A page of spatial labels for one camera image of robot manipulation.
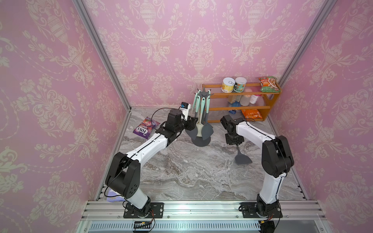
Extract grey spatula mint handle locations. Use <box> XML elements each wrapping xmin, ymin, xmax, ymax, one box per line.
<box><xmin>186</xmin><ymin>90</ymin><xmax>201</xmax><ymax>140</ymax></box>
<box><xmin>201</xmin><ymin>91</ymin><xmax>214</xmax><ymax>140</ymax></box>
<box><xmin>235</xmin><ymin>145</ymin><xmax>253</xmax><ymax>165</ymax></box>

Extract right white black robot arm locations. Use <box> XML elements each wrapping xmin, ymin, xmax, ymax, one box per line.
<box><xmin>220</xmin><ymin>115</ymin><xmax>294</xmax><ymax>218</ymax></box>

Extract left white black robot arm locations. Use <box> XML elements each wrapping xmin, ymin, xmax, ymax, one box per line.
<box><xmin>105</xmin><ymin>109</ymin><xmax>198</xmax><ymax>216</ymax></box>

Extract grey utensil rack stand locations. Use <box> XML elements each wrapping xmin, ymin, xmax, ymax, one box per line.
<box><xmin>191</xmin><ymin>90</ymin><xmax>211</xmax><ymax>147</ymax></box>

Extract orange snack packet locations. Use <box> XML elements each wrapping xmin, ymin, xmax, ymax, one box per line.
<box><xmin>241</xmin><ymin>109</ymin><xmax>263</xmax><ymax>119</ymax></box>

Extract white plastic bottle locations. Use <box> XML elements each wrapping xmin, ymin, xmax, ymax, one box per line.
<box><xmin>240</xmin><ymin>94</ymin><xmax>251</xmax><ymax>106</ymax></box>

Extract white pink bottle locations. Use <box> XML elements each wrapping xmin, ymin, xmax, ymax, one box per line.
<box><xmin>249</xmin><ymin>95</ymin><xmax>260</xmax><ymax>105</ymax></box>

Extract purple candy bag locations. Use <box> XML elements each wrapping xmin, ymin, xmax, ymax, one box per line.
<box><xmin>133</xmin><ymin>117</ymin><xmax>160</xmax><ymax>139</ymax></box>

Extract yellow tin can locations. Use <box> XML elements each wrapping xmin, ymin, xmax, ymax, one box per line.
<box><xmin>221</xmin><ymin>77</ymin><xmax>236</xmax><ymax>93</ymax></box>

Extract wooden orange shelf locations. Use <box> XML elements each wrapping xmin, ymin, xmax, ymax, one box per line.
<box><xmin>202</xmin><ymin>83</ymin><xmax>282</xmax><ymax>121</ymax></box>

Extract green tin can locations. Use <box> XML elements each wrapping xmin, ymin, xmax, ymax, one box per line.
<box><xmin>234</xmin><ymin>77</ymin><xmax>247</xmax><ymax>93</ymax></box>

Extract red green snack packet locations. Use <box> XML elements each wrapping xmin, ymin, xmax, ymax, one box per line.
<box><xmin>258</xmin><ymin>76</ymin><xmax>280</xmax><ymax>93</ymax></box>

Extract purple tissue packet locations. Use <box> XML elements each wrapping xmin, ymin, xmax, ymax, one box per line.
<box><xmin>106</xmin><ymin>189</ymin><xmax>125</xmax><ymax>203</ymax></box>

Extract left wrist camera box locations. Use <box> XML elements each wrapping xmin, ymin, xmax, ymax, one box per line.
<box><xmin>179</xmin><ymin>102</ymin><xmax>191</xmax><ymax>121</ymax></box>

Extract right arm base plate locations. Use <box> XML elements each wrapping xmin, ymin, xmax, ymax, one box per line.
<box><xmin>239</xmin><ymin>202</ymin><xmax>283</xmax><ymax>218</ymax></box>

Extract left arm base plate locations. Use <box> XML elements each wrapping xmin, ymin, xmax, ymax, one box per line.
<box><xmin>123</xmin><ymin>202</ymin><xmax>164</xmax><ymax>219</ymax></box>

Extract aluminium front rail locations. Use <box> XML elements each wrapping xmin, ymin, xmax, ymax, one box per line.
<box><xmin>77</xmin><ymin>200</ymin><xmax>332</xmax><ymax>233</ymax></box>

